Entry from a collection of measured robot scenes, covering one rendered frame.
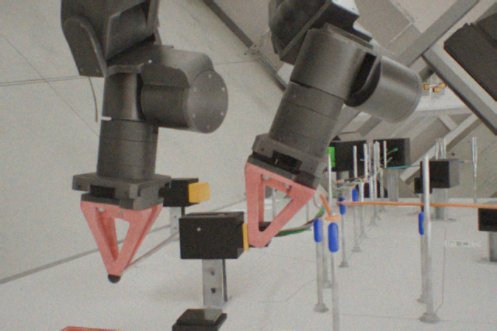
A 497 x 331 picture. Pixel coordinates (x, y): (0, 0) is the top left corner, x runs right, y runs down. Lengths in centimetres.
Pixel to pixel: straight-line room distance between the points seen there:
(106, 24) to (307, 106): 19
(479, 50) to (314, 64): 107
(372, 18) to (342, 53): 761
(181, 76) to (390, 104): 20
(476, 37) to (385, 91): 102
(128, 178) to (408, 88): 28
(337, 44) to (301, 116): 7
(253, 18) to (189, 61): 783
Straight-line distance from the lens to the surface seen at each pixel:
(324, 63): 53
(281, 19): 60
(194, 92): 52
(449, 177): 106
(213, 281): 58
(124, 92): 57
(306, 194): 52
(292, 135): 53
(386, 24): 813
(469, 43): 158
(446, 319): 56
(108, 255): 61
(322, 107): 53
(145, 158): 58
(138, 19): 57
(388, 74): 57
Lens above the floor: 138
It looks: 17 degrees down
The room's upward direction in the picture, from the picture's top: 46 degrees clockwise
